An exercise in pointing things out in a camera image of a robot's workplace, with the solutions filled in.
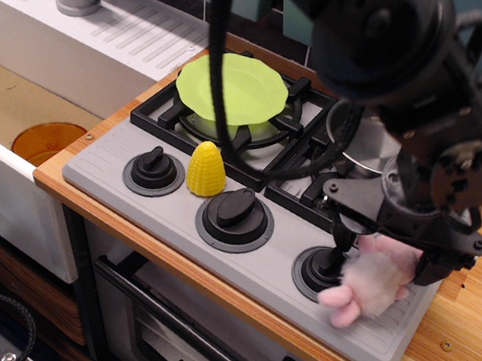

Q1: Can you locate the black left burner grate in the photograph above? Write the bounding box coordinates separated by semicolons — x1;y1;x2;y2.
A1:
130;71;335;172

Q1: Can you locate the green plastic plate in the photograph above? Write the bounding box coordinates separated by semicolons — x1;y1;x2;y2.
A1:
175;53;289;126

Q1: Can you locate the white toy sink unit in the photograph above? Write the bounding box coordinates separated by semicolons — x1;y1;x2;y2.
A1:
0;0;208;283

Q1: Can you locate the yellow plastic corn cob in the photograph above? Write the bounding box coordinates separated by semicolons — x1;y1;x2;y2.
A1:
186;140;227;197

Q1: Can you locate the orange plastic cup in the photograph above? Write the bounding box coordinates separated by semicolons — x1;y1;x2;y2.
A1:
11;122;87;166

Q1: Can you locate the stainless steel frying pan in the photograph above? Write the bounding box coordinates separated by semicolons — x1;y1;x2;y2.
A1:
333;112;400;179

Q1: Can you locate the black burner grate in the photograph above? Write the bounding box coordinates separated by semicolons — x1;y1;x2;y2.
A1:
130;71;335;172
264;108;340;233

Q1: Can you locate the black middle stove knob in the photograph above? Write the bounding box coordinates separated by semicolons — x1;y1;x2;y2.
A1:
195;188;275;254

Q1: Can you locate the pink stuffed rabbit toy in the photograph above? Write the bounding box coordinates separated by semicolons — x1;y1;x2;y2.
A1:
317;235;422;329

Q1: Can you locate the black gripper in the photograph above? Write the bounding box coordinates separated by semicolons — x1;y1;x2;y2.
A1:
322;177;482;286

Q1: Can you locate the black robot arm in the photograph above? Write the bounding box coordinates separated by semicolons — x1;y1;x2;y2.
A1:
293;0;482;286

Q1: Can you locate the black right stove knob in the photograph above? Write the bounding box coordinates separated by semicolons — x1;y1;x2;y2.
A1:
292;246;347;302

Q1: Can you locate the grey toy stove top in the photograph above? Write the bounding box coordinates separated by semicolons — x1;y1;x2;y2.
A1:
39;27;482;361

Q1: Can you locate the toy oven door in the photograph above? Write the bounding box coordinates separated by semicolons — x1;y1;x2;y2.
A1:
93;253;303;361

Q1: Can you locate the black right burner grate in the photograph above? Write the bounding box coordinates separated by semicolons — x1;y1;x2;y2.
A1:
264;108;340;233

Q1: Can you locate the black left stove knob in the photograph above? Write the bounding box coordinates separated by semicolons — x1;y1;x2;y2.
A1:
122;147;186;197

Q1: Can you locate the black stove knob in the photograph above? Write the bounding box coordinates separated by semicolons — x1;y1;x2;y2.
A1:
122;147;186;197
195;188;275;254
292;246;347;302

